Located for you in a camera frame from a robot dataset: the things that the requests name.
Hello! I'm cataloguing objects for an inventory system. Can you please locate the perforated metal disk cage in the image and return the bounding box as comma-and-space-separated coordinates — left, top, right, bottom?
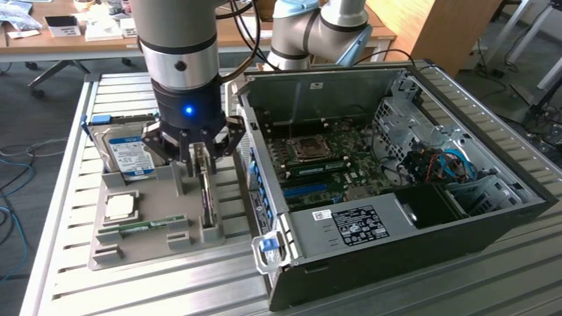
371, 95, 444, 172

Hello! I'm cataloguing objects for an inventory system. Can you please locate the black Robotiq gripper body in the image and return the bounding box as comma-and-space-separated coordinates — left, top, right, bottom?
152, 75, 227, 145

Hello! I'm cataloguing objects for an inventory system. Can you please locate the blue floor cable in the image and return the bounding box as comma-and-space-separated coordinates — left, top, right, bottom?
0, 157, 34, 282

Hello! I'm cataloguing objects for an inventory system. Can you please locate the grey power supply unit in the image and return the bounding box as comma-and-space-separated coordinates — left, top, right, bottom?
287, 192, 416, 261

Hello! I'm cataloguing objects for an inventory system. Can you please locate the clear plastic bag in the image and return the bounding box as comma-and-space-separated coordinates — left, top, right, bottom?
0, 0, 44, 31

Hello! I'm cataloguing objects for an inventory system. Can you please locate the wooden office desk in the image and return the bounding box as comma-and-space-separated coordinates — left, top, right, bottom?
0, 0, 399, 72

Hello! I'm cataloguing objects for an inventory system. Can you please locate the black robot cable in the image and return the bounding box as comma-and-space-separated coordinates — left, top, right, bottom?
215, 0, 281, 85

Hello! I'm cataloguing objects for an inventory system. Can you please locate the hard disk with blue caddy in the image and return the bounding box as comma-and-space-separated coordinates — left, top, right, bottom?
81, 113, 161, 182

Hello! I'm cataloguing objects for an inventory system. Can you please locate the white box black top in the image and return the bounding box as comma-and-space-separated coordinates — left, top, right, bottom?
45, 15, 82, 38

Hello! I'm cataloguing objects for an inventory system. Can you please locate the black floor stand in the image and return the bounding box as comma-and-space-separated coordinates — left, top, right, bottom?
508, 84, 562, 132

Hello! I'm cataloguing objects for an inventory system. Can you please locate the black cable behind case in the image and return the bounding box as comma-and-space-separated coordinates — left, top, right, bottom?
357, 48, 435, 72

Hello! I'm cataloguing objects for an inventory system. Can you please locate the white paper card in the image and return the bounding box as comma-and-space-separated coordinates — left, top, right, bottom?
5, 29, 41, 40

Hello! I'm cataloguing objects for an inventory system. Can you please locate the grey floor cable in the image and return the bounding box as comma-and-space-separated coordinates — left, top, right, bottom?
0, 137, 69, 159

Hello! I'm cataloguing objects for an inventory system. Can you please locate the flat white box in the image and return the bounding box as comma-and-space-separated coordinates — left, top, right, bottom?
82, 18, 124, 43

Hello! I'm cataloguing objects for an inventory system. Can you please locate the grey case latch blue tab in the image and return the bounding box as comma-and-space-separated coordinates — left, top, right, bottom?
249, 229, 291, 275

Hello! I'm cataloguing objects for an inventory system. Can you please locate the green RAM stick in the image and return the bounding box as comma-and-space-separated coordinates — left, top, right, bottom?
99, 213, 188, 236
287, 161, 345, 177

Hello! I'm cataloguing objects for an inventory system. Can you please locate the white desk frame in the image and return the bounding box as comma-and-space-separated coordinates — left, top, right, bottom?
476, 0, 562, 92

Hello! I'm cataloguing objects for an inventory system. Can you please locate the silver disk bay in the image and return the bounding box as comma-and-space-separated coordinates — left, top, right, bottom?
443, 174, 526, 220

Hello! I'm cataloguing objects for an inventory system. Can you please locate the blue disk wire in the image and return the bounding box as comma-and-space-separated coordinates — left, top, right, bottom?
440, 148, 479, 182

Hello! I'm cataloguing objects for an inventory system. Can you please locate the white labelled box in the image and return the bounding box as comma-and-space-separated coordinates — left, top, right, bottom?
119, 16, 137, 39

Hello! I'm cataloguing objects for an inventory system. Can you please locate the silver CPU chip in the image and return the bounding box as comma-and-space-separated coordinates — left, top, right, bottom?
104, 194, 137, 221

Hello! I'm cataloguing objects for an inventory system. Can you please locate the red disk wire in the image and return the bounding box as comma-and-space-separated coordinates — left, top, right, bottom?
428, 153, 446, 182

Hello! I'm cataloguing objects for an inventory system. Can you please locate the metal CPU socket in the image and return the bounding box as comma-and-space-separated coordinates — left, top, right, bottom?
284, 135, 335, 162

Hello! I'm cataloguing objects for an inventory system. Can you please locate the green motherboard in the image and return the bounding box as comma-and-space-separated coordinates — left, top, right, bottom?
263, 117, 416, 213

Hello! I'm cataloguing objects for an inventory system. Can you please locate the wooden cabinet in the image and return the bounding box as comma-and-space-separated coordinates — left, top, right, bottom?
366, 0, 504, 77

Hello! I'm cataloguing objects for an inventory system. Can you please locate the black open PC case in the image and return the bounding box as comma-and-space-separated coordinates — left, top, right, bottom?
223, 62, 559, 313

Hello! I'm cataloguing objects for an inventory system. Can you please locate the blue expansion slot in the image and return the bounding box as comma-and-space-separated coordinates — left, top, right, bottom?
281, 183, 329, 199

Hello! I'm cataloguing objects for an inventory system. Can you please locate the grey parts rack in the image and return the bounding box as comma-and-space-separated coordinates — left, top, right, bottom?
87, 157, 227, 273

